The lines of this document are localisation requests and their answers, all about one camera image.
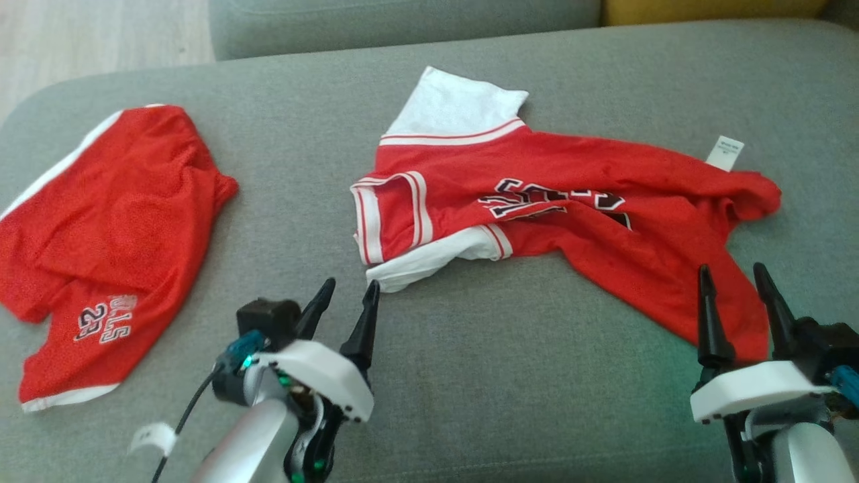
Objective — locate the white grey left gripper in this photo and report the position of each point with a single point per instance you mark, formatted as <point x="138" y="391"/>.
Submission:
<point x="322" y="379"/>

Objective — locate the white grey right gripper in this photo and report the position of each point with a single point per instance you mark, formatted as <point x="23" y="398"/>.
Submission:
<point x="758" y="389"/>

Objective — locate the red white basketball jersey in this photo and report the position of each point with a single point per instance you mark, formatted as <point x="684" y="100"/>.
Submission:
<point x="604" y="221"/>

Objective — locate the red basketball shorts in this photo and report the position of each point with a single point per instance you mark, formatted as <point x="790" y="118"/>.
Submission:
<point x="121" y="221"/>

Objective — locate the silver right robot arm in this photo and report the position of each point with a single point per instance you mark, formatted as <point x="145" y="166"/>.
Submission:
<point x="805" y="456"/>

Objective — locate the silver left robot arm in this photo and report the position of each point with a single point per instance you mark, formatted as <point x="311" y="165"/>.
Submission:
<point x="248" y="443"/>

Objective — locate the yellow and grey sofa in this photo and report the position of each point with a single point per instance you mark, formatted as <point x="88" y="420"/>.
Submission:
<point x="470" y="389"/>

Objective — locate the grey sofa seat cushion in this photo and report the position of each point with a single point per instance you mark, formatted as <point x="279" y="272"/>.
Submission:
<point x="402" y="23"/>

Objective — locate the yellow sofa backrest cushion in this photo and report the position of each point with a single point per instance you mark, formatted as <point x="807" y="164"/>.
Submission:
<point x="711" y="10"/>

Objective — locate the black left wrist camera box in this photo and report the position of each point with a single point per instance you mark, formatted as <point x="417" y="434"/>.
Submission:
<point x="268" y="318"/>

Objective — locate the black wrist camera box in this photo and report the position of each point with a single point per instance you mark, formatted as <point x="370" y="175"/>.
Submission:
<point x="268" y="318"/>
<point x="825" y="342"/>

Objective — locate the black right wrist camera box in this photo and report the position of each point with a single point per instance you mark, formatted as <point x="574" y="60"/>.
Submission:
<point x="825" y="342"/>

